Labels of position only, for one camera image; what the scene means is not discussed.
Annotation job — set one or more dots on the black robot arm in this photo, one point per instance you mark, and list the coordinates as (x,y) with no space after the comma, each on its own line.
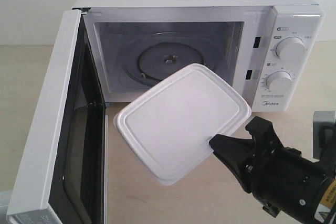
(279,177)

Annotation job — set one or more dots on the white lidded plastic container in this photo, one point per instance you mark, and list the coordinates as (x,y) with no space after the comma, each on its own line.
(169,126)

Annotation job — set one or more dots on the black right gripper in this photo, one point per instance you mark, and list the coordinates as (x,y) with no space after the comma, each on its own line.
(278,176)

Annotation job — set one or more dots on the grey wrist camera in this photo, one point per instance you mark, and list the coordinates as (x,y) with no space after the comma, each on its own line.
(323,126)

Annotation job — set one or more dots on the white microwave door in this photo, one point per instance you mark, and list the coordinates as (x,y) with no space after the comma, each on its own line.
(62,176)

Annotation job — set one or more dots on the lower white timer knob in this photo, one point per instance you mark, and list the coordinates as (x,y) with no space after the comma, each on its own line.
(279,81)

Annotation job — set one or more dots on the glass turntable plate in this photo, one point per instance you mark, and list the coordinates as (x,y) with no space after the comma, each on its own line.
(152,58)

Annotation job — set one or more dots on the upper white power knob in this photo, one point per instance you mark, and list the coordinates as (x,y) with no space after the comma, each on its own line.
(290,49)

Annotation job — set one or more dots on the white microwave oven body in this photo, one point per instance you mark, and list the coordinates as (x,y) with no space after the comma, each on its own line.
(246,32)

